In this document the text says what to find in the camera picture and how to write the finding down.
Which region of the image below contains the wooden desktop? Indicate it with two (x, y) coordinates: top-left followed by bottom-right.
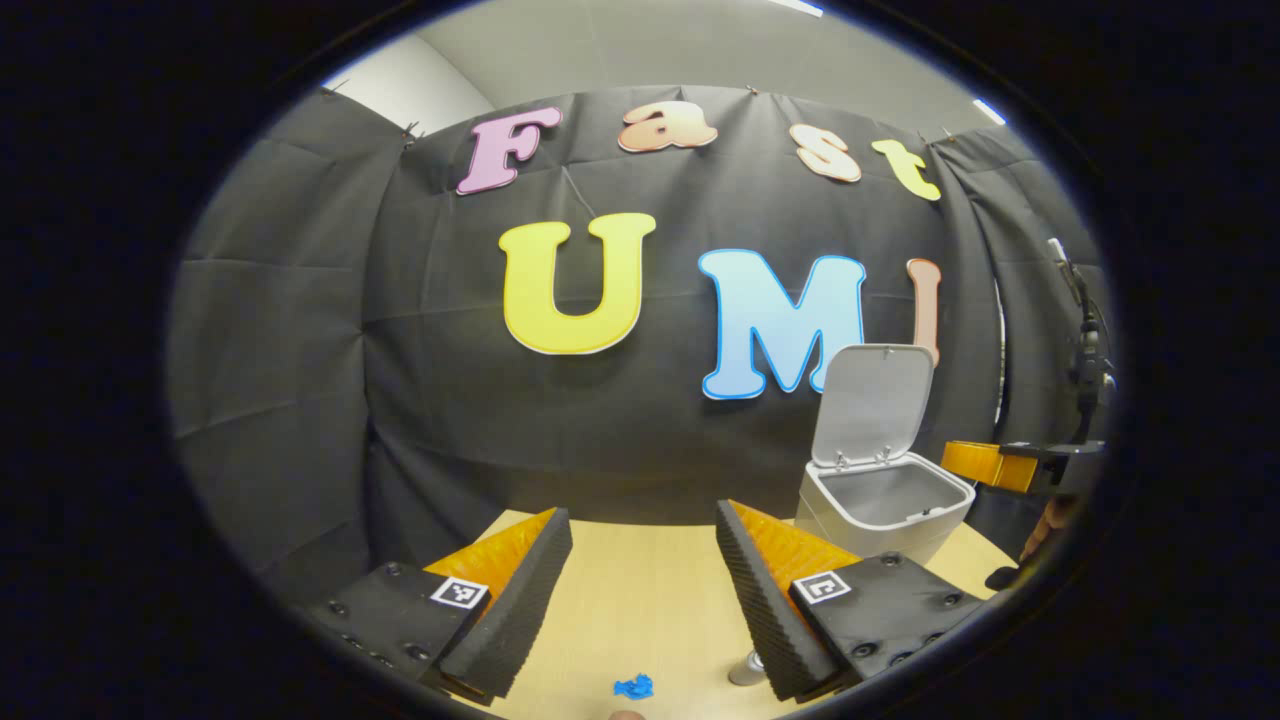
(480, 508), (1021, 720)

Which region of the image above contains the white desktop garbage bin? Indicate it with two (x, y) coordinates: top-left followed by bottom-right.
(795, 343), (977, 566)

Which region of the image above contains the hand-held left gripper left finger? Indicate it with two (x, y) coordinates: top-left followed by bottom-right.
(305, 507), (574, 706)

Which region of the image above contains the black backdrop cloth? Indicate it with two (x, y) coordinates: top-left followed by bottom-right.
(165, 85), (1116, 611)

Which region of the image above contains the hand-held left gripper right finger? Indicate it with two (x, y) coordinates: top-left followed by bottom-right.
(715, 499), (991, 703)

